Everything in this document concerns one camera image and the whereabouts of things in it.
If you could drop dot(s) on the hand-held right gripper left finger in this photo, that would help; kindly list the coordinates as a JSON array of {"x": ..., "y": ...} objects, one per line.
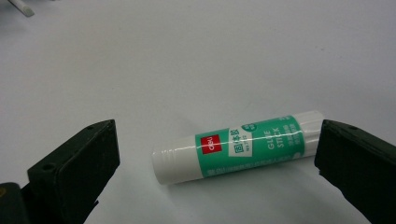
[{"x": 77, "y": 168}]

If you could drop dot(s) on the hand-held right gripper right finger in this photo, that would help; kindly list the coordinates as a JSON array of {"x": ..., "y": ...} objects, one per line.
[{"x": 361, "y": 168}]

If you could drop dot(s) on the green and white glue stick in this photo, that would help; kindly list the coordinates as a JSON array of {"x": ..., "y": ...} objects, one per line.
[{"x": 249, "y": 149}]

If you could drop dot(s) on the white pen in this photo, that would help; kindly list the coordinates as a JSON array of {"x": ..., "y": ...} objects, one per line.
[{"x": 23, "y": 7}]

